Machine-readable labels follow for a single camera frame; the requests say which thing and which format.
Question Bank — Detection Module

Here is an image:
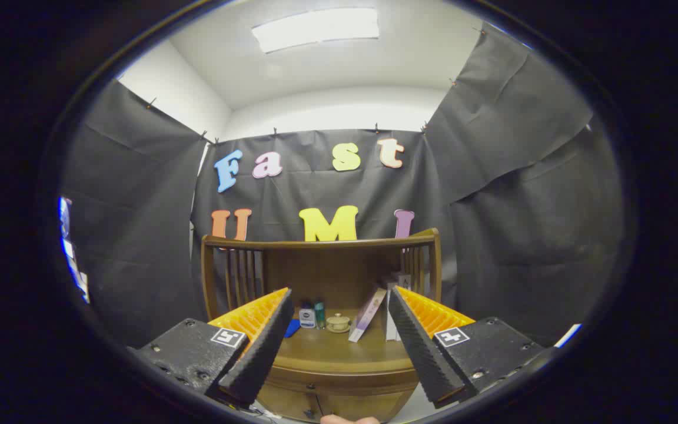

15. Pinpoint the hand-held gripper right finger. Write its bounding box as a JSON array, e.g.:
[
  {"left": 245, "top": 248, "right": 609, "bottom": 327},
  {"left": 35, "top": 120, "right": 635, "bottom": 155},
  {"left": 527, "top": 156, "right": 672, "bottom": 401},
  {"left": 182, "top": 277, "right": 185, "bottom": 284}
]
[{"left": 387, "top": 285, "right": 546, "bottom": 408}]

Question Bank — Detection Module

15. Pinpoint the wooden cabinet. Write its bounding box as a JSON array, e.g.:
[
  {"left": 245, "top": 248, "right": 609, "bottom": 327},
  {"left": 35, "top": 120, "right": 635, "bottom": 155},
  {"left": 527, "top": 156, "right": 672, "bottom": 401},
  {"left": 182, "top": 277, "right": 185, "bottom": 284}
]
[{"left": 201, "top": 228, "right": 443, "bottom": 422}]

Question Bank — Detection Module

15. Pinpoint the wooden countertop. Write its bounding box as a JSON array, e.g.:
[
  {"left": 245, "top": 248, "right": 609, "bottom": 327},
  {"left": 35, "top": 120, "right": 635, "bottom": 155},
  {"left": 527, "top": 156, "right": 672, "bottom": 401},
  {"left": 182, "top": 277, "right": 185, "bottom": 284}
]
[{"left": 271, "top": 306, "right": 421, "bottom": 377}]

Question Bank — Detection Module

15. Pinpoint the wooden drawer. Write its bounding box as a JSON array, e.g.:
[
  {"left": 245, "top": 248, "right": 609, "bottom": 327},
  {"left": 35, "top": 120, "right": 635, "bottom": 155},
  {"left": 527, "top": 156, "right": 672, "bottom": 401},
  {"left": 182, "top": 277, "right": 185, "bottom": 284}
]
[{"left": 260, "top": 377, "right": 416, "bottom": 416}]

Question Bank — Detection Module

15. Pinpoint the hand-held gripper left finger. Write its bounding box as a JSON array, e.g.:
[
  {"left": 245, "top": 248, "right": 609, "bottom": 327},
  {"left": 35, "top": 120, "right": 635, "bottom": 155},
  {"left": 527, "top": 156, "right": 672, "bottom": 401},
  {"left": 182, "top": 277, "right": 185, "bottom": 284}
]
[{"left": 129, "top": 287, "right": 294, "bottom": 407}]

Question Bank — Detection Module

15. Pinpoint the ceiling light panel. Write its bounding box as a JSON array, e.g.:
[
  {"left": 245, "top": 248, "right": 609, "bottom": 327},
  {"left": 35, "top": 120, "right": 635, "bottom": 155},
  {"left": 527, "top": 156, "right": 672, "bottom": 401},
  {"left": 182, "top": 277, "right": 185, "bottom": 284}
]
[{"left": 251, "top": 7, "right": 380, "bottom": 55}]

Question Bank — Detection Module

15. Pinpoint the purple and white book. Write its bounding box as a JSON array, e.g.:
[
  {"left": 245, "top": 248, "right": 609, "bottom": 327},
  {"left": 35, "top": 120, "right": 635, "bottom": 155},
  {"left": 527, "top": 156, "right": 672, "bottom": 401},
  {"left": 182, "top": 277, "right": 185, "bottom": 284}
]
[{"left": 348, "top": 287, "right": 387, "bottom": 343}]

